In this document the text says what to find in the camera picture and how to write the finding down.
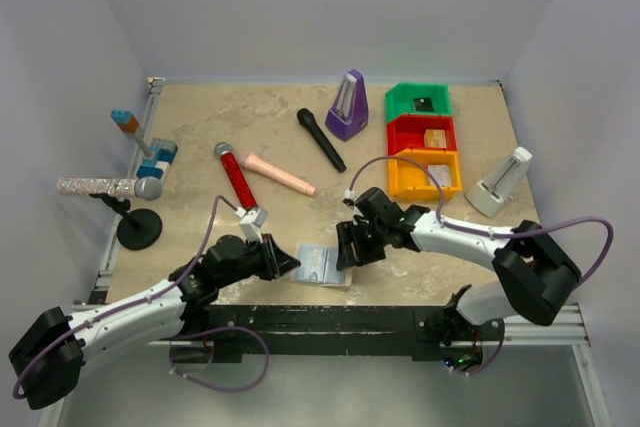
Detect blue toy brick tower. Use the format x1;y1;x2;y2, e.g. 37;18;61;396
110;110;179;184

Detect red glitter microphone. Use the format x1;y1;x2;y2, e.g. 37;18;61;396
214;142;258;210

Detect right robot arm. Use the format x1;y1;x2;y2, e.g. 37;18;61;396
336;187;582;345

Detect blue credit cards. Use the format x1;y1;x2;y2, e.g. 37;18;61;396
293;242;346;284

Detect yellow storage bin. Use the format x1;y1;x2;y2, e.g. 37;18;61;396
388;149;463;202

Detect green storage bin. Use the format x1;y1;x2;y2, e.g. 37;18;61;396
385;83;452;123

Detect pink microphone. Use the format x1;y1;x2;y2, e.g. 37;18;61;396
238;153;316;196

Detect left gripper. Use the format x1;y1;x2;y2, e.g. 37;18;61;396
217;233;301;289

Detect black microphone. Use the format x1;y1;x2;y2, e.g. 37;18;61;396
296;108;346;173

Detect red storage bin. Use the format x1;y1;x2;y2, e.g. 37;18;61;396
386;114;458;155

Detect card stack in yellow bin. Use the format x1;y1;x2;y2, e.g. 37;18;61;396
428;164;452;188

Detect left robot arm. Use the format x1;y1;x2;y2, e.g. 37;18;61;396
9;234;300;410

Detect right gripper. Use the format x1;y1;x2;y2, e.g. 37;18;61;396
336;217;389;270

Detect silver glitter microphone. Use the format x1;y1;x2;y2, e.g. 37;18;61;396
56;177;163;201

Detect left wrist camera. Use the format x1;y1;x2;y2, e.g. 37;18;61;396
239;207;268;243

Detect purple metronome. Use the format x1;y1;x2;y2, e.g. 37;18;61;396
325;69;369;142

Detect wooden block in red bin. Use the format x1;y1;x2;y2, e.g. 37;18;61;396
424;129;448;150

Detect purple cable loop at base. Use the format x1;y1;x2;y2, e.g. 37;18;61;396
168;324;273;392

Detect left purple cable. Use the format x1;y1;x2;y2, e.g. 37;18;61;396
12;195;246;401

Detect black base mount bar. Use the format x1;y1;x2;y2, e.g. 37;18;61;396
169;304;501;363

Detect black item in green bin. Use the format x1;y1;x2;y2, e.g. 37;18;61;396
413;97;434;113

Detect black microphone stand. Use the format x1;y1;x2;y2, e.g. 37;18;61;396
91;194;163;251

